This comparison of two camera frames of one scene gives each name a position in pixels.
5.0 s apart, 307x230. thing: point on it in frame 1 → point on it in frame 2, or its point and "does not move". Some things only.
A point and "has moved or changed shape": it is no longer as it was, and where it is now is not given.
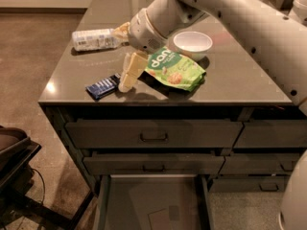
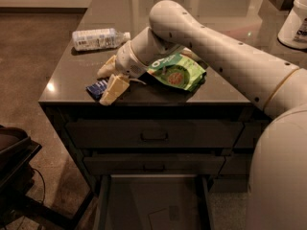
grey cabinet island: x=153 y=131 does not move
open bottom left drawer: x=153 y=202 does not move
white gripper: x=143 y=34 → x=126 y=62
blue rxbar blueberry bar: x=104 y=87 has moved or changed shape
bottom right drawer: x=248 y=184 does not move
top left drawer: x=153 y=133 does not move
